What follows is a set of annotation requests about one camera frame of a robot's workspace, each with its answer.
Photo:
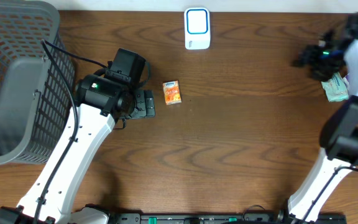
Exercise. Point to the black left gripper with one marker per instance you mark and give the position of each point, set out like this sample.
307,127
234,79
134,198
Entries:
148,103

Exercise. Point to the grey plastic mesh basket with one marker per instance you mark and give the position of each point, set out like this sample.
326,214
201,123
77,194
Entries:
35,76

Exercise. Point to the white barcode scanner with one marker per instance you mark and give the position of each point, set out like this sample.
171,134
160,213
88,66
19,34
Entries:
197,28

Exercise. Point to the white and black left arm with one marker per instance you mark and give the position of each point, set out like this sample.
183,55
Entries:
99,103

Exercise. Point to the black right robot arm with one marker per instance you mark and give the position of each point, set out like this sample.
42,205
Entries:
338,141

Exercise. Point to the orange tissue pack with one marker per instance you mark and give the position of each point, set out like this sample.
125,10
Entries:
171,92

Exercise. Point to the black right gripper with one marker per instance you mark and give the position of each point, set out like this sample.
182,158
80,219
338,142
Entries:
317,58

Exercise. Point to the teal wet wipes pack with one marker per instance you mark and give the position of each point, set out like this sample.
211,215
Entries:
335,89

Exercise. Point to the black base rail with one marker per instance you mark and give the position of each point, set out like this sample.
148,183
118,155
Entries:
135,218

